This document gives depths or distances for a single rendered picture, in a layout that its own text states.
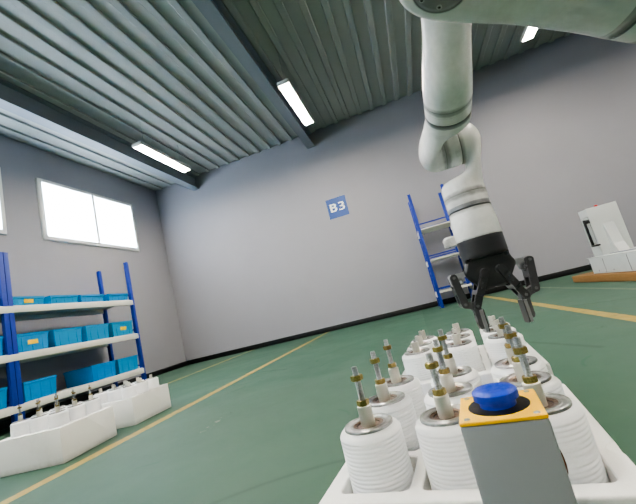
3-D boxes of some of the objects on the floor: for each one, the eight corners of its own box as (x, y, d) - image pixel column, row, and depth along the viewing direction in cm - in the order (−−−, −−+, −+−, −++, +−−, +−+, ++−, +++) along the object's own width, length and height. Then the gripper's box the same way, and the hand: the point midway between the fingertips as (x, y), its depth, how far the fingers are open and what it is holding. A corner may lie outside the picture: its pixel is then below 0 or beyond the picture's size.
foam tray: (117, 434, 221) (113, 405, 223) (63, 463, 182) (59, 427, 185) (62, 447, 225) (59, 418, 228) (-1, 478, 187) (-5, 442, 190)
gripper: (437, 242, 58) (467, 340, 56) (532, 217, 56) (567, 317, 54) (430, 248, 66) (457, 334, 63) (513, 226, 64) (544, 314, 61)
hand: (505, 319), depth 59 cm, fingers open, 6 cm apart
